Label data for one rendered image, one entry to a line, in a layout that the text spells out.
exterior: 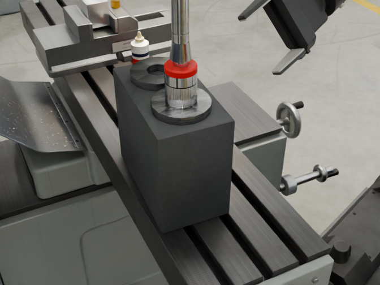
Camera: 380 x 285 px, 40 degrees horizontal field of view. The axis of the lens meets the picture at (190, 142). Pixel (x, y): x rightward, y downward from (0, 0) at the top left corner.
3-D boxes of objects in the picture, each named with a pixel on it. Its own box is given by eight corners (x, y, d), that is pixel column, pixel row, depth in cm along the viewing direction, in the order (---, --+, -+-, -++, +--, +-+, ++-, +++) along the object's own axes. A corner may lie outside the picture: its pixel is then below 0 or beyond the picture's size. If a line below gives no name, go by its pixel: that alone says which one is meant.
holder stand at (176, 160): (180, 139, 102) (178, 47, 90) (230, 213, 86) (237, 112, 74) (120, 155, 98) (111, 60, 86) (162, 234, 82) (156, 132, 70)
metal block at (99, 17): (102, 16, 130) (99, -8, 126) (110, 25, 125) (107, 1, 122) (81, 20, 128) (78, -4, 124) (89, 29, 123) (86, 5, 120)
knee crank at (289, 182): (330, 168, 165) (333, 154, 161) (342, 180, 161) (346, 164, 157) (272, 189, 157) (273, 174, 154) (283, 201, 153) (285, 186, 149)
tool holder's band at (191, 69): (158, 74, 73) (158, 68, 72) (172, 59, 76) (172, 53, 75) (189, 81, 71) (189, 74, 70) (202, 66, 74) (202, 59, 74)
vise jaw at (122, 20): (120, 11, 135) (119, -4, 132) (138, 29, 126) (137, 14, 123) (98, 15, 132) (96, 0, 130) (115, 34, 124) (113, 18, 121)
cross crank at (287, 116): (286, 122, 170) (291, 91, 162) (309, 142, 161) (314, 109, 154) (245, 135, 164) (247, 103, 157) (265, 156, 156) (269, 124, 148)
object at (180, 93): (159, 104, 76) (158, 74, 73) (173, 89, 79) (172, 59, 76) (189, 112, 74) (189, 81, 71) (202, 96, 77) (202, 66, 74)
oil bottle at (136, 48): (146, 69, 125) (143, 26, 118) (152, 76, 122) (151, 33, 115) (130, 72, 123) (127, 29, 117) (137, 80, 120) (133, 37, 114)
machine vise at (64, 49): (161, 25, 144) (160, -13, 137) (185, 47, 133) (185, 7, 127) (34, 52, 131) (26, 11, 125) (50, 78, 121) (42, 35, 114)
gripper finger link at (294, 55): (280, 70, 83) (304, 47, 85) (268, 71, 86) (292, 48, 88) (285, 78, 84) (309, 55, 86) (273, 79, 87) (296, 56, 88)
